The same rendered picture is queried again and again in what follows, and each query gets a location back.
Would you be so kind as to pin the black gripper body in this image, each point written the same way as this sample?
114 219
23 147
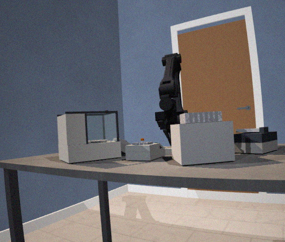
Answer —
167 126

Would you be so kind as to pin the beige box with holes on top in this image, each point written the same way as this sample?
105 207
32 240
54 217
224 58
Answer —
144 151

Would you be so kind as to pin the beige tube rack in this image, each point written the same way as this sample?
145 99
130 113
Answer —
168 150

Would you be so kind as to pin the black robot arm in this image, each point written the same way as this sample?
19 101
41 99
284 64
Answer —
170 88

